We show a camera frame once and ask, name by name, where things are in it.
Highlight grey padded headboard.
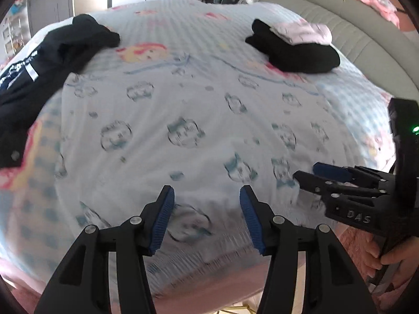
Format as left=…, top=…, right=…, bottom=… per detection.
left=258, top=0, right=419, bottom=106

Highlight person's right hand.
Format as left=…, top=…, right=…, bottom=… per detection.
left=365, top=235, right=419, bottom=280

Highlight folded pink printed garment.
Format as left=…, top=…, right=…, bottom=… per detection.
left=270, top=20, right=333, bottom=45

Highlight white storage rack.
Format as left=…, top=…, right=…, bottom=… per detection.
left=2, top=16, right=31, bottom=60

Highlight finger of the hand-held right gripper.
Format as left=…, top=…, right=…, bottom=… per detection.
left=292, top=171, right=390, bottom=200
left=312, top=164, right=393, bottom=184

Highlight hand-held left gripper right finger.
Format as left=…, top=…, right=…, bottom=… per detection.
left=239, top=185, right=377, bottom=314

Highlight pink fuzzy robe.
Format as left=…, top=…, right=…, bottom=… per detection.
left=337, top=226, right=419, bottom=314

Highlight gold wire basket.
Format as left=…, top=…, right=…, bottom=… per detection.
left=222, top=304, right=260, bottom=314

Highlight pink plush toy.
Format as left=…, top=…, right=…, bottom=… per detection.
left=358, top=0, right=402, bottom=29

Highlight cartoon print pajama pants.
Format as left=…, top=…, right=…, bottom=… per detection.
left=31, top=54, right=371, bottom=299

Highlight black jacket with white lettering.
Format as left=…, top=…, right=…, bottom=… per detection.
left=0, top=14, right=121, bottom=168

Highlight folded black garment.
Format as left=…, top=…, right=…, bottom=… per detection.
left=245, top=19, right=341, bottom=74

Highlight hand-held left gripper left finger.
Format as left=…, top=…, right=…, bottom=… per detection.
left=34, top=185, right=175, bottom=314

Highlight grey door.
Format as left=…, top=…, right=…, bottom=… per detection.
left=28, top=0, right=75, bottom=37

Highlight blue checkered cartoon blanket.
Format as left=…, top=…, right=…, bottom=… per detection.
left=0, top=0, right=398, bottom=305

